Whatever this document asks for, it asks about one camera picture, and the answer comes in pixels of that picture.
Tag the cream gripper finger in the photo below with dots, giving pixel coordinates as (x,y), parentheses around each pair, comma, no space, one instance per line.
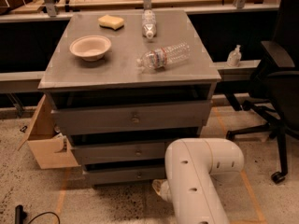
(159,185)

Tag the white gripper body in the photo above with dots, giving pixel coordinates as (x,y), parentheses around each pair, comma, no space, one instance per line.
(163,190)

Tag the grey drawer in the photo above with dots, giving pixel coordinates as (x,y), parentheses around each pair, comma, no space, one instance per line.
(126,118)
(127,151)
(124,171)

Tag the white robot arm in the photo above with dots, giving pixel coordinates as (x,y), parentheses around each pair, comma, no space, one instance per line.
(191,166)

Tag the grey drawer cabinet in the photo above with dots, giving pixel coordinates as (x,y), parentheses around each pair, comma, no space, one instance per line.
(127,45)

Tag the open cardboard box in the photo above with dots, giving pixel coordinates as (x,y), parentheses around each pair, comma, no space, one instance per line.
(50,148)

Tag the lying clear water bottle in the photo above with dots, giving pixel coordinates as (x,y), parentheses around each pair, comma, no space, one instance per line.
(164,56)

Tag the hand sanitizer pump bottle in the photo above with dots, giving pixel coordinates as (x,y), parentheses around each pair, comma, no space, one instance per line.
(234,57)

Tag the beige paper bowl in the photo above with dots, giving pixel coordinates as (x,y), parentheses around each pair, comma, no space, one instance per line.
(90,48)

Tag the black office chair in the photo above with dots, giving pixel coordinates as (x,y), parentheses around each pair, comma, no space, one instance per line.
(276,79)

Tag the upright clear water bottle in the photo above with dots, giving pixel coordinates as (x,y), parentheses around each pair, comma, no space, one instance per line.
(148,24)

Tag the yellow sponge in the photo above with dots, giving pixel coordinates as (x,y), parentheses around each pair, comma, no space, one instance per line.
(111,22)

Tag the black device with cable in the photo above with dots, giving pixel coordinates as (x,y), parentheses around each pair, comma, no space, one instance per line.
(21,215)

